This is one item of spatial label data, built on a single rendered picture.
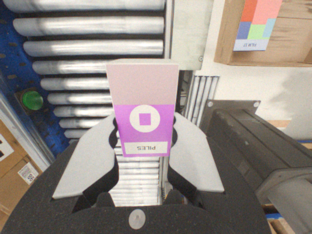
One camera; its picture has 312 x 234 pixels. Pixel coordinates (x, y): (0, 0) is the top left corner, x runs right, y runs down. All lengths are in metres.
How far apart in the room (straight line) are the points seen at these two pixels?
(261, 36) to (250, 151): 0.36
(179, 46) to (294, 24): 0.40
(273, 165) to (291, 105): 0.51
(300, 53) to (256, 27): 0.26
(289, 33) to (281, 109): 0.35
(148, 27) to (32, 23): 0.37
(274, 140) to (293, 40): 0.38
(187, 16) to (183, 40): 0.07
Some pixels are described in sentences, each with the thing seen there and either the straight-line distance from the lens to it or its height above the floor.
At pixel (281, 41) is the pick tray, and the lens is 0.65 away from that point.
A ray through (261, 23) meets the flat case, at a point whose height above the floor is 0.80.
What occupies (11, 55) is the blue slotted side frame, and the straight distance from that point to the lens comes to 0.65.
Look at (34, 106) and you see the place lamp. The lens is 0.60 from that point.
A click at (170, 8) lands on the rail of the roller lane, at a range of 0.48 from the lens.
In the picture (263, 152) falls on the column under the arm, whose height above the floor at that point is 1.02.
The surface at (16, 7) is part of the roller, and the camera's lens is 0.63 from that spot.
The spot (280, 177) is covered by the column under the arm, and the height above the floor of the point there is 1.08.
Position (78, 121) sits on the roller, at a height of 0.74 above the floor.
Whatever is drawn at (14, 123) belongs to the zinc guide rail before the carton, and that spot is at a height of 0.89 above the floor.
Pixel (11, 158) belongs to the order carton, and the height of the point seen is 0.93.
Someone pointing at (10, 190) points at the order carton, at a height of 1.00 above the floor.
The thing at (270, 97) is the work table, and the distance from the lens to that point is 0.74.
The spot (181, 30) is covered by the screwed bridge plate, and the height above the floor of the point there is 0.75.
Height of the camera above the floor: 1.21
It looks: 59 degrees down
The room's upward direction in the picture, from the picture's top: 175 degrees clockwise
